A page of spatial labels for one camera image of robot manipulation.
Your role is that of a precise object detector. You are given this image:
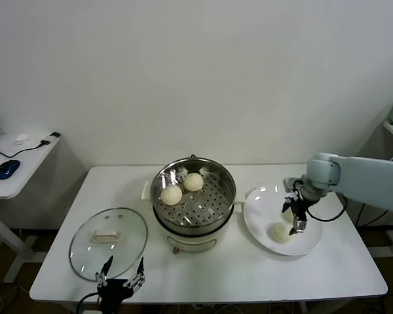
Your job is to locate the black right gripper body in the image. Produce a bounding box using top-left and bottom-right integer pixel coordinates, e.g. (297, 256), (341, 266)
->
(290, 181), (328, 220)

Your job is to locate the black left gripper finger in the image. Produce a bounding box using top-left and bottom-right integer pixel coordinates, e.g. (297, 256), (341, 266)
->
(96, 255), (114, 286)
(124, 257), (145, 292)

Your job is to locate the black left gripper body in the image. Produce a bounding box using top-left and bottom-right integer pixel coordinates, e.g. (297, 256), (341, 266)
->
(96, 279), (134, 314)

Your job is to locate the glass lid with white handle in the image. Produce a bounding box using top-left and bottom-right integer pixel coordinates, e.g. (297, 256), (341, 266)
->
(68, 207), (149, 283)

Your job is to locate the stainless steel steamer basket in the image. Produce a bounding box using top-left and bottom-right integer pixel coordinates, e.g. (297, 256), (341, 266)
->
(150, 158), (237, 230)

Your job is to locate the white round plate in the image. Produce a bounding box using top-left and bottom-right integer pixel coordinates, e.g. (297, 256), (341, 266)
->
(243, 185), (324, 256)

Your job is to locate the white side table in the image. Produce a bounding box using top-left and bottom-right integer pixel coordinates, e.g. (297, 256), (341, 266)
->
(0, 132), (86, 284)

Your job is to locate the blue computer mouse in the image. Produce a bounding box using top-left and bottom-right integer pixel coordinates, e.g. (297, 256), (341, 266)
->
(0, 160), (21, 180)

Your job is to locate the white crumpled tissue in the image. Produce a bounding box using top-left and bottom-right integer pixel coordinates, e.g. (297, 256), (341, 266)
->
(12, 133), (35, 145)

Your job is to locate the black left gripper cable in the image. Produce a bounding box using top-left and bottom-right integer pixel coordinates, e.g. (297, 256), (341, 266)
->
(77, 292), (101, 311)

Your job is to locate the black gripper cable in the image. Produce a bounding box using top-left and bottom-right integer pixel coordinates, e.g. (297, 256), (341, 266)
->
(306, 192), (348, 222)
(77, 292), (101, 311)

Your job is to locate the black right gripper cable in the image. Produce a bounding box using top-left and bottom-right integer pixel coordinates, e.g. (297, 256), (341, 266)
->
(306, 192), (348, 222)

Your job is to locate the black power cable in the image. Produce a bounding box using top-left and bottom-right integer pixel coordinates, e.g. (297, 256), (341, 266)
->
(356, 202), (393, 226)

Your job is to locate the black cable with adapter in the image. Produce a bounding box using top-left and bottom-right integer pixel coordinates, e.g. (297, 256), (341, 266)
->
(0, 131), (60, 158)

